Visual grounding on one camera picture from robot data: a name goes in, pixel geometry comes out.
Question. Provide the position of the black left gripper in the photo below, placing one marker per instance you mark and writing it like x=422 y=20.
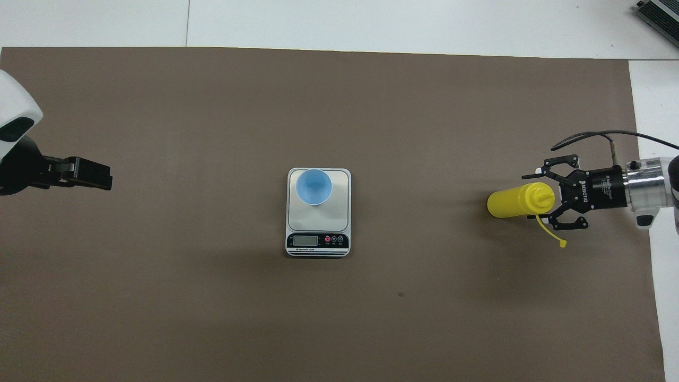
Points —
x=18 y=170

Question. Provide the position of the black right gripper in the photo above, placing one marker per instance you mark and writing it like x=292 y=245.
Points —
x=599 y=188

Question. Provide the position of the yellow squeeze bottle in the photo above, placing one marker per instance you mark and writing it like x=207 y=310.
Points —
x=512 y=200

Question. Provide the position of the light blue plastic cup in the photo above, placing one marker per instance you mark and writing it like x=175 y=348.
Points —
x=314 y=185

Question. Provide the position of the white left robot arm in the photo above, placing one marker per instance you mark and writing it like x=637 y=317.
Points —
x=13 y=101

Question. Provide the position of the silver digital kitchen scale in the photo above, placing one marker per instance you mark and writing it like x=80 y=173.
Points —
x=318 y=223

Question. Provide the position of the brown paper mat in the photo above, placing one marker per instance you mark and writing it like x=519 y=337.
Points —
x=424 y=318

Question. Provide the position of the grey ribbed metal device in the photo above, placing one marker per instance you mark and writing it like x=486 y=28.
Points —
x=660 y=21

